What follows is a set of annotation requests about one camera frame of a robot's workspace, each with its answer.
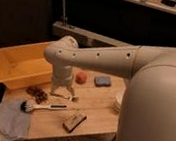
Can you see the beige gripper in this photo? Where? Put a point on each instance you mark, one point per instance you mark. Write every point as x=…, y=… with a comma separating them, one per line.
x=62, y=76

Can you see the white dish brush black handle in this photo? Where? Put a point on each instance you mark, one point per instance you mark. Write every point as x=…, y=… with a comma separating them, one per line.
x=29, y=106

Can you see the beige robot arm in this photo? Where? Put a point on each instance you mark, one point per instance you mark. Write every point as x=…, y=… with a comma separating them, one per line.
x=148, y=109

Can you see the red sponge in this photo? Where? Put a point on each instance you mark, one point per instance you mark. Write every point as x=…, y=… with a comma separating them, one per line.
x=81, y=77

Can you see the wooden block with dark base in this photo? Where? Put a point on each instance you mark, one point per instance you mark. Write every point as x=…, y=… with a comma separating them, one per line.
x=73, y=121

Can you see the blue sponge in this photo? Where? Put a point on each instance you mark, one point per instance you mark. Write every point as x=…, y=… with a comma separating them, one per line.
x=102, y=81

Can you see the yellow plastic bin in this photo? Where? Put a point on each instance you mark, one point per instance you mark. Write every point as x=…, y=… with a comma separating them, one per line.
x=24, y=65

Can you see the stack of white bowls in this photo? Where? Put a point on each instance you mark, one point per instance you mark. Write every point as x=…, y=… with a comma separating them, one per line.
x=118, y=101

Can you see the grey cloth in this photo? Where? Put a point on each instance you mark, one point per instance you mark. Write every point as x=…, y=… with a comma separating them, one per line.
x=14, y=124

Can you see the metal pole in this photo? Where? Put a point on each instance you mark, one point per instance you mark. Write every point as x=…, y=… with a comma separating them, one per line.
x=64, y=18

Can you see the grey metal shelf rail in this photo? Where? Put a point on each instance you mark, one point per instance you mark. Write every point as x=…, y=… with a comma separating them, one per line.
x=85, y=37

